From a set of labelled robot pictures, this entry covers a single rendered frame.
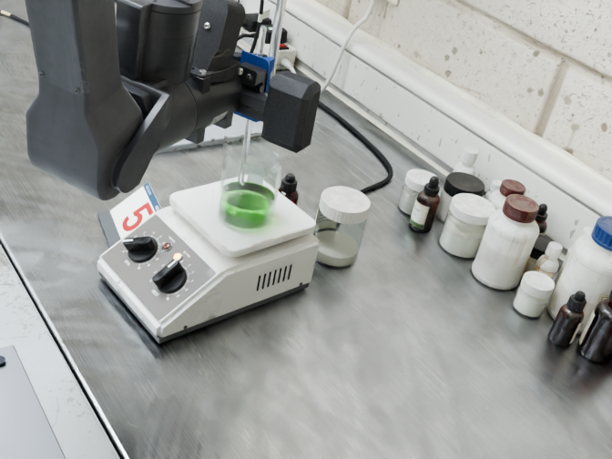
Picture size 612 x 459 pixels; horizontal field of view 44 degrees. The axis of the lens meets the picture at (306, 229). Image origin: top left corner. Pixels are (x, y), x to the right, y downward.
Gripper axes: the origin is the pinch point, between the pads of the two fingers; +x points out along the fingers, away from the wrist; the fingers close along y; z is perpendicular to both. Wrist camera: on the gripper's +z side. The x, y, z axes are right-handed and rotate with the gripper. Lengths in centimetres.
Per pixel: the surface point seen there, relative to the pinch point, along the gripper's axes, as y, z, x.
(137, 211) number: 13.8, -23.1, 2.9
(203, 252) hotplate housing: 0.3, -18.9, -3.7
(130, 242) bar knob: 7.3, -19.6, -6.5
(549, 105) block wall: -21, -10, 46
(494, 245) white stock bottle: -23.4, -19.9, 22.3
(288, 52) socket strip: 27, -22, 61
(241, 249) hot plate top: -3.6, -17.0, -3.0
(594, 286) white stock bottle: -35.4, -18.8, 20.5
